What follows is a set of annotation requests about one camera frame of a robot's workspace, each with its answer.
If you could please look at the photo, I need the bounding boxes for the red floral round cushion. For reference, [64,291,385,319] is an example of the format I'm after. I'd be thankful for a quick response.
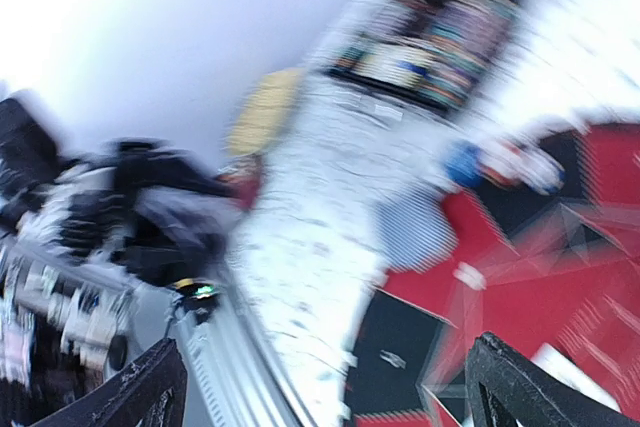
[216,168,261,212]

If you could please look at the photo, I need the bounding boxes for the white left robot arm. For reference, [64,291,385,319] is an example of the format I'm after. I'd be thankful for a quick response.
[1,96,246,287]

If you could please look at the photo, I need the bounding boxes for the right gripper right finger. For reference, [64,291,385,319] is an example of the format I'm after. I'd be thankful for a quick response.
[465,332,639,427]

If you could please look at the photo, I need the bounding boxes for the black poker chip case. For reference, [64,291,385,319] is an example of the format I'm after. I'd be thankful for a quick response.
[324,0,518,115]

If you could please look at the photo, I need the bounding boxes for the blue small blind button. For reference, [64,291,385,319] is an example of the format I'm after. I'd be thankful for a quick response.
[443,141,482,188]

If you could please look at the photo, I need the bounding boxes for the floral white tablecloth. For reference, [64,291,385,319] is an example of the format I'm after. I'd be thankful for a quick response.
[230,0,639,426]

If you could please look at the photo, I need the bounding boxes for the woven bamboo tray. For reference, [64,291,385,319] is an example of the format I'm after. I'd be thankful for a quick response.
[226,67,303,157]

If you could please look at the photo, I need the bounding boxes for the face-down card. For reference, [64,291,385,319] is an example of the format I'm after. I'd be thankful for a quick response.
[374,188,458,273]

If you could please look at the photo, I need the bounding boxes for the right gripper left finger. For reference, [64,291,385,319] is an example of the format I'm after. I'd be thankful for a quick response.
[37,338,188,427]

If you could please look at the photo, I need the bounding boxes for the round red black poker mat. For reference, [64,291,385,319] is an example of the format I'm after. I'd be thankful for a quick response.
[343,123,639,426]

